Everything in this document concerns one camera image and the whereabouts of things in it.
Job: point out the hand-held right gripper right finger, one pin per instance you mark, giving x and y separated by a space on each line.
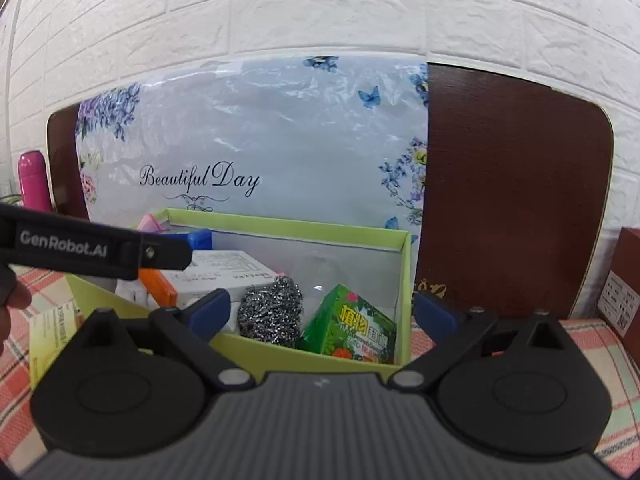
437 315

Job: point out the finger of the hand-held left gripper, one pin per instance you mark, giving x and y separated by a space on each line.
162 255

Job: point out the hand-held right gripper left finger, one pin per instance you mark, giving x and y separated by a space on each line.
210 312

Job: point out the steel wool scourer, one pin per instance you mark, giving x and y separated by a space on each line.
270 310

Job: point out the light green storage box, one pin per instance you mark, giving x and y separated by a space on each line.
280 355

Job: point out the green printed packet box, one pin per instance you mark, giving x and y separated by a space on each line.
350 330

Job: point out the person's left hand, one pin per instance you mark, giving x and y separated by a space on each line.
17 296

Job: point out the pink small item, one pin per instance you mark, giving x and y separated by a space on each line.
150 222

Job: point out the blue small box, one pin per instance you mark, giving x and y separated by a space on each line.
202 240

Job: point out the white box with red label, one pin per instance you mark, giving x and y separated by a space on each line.
220 270

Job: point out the pink thermos bottle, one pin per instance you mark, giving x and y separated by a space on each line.
32 180

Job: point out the dark brown wooden headboard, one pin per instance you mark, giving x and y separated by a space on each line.
500 185

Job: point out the red plaid blanket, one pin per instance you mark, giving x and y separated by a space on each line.
590 340

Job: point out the floral printed plastic bag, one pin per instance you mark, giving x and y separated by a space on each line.
280 135

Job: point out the brown cardboard box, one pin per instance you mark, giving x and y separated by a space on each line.
625 300

